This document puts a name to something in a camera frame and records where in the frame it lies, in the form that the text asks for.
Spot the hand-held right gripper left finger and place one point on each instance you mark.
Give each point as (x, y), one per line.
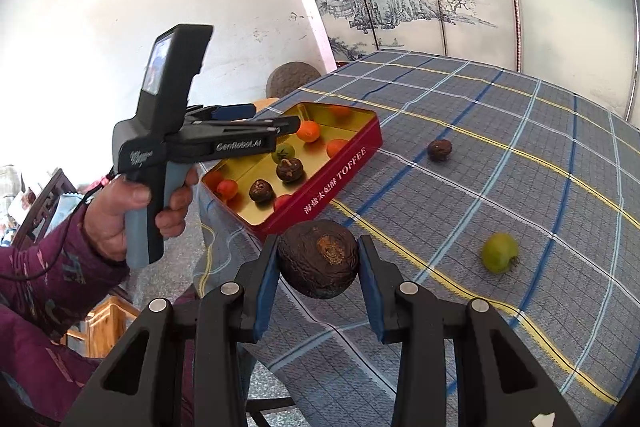
(262, 287)

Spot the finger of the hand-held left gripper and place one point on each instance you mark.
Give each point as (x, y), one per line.
(235, 111)
(280, 124)

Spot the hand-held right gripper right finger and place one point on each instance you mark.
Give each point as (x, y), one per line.
(372, 292)

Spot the small round green tomato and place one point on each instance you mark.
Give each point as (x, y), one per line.
(283, 153)

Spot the large orange tangerine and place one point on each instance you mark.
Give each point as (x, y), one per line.
(308, 131)

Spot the rough-topped brown water chestnut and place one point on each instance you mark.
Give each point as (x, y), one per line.
(261, 191)
(290, 169)

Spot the smooth dark water chestnut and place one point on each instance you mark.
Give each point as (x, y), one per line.
(318, 259)

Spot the small orange tangerine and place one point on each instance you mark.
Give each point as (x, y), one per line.
(337, 147)

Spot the small red tomato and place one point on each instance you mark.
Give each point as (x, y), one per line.
(282, 202)

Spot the large red tomato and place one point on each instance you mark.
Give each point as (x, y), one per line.
(227, 188)

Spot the red and gold tin box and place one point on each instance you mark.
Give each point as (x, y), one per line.
(320, 202)

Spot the person's left forearm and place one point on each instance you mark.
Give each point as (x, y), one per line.
(45, 272)

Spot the person's left hand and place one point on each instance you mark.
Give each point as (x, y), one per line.
(107, 217)

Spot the round grey disc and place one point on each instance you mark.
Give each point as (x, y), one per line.
(292, 79)

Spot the green tomato with stem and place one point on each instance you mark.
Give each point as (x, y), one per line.
(500, 252)

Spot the small brown water chestnut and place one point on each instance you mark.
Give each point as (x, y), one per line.
(439, 150)

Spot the light wooden stool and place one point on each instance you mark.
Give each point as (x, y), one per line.
(107, 322)

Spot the dark wooden chair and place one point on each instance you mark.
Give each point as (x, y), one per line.
(45, 202)

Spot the blue grey plaid tablecloth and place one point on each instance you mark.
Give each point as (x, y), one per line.
(500, 132)

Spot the person's purple patterned clothing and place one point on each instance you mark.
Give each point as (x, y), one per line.
(35, 377)

